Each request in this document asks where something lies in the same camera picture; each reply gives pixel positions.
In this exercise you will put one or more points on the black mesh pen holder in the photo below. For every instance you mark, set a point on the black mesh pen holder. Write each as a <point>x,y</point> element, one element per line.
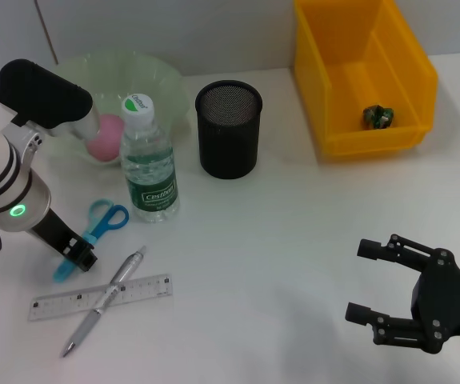
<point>227,132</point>

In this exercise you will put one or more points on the green plastic wrapper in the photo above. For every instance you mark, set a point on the green plastic wrapper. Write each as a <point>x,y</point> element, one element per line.
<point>378,117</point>

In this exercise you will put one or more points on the pale green glass fruit plate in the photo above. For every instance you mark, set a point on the pale green glass fruit plate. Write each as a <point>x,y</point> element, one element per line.
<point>153,80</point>

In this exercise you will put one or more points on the clear green-label water bottle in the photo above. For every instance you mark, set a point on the clear green-label water bottle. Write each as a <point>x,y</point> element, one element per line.
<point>151,180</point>

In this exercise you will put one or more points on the blue scissors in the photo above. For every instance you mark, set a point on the blue scissors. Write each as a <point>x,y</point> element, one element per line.
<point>105,224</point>

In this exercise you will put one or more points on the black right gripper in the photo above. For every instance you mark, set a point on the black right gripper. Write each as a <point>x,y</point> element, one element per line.
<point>451,306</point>

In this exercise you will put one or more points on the silver pen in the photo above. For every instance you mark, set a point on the silver pen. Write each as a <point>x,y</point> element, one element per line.
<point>93,316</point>

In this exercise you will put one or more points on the pink toy peach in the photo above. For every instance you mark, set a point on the pink toy peach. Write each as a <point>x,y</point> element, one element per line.
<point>109,140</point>

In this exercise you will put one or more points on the transparent plastic ruler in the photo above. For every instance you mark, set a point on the transparent plastic ruler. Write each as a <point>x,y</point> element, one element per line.
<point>53,306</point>

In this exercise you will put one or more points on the yellow plastic bin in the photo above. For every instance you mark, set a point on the yellow plastic bin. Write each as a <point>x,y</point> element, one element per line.
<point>373,80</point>

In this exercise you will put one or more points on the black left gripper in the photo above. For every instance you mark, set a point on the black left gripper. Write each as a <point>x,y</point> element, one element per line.
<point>55,232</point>

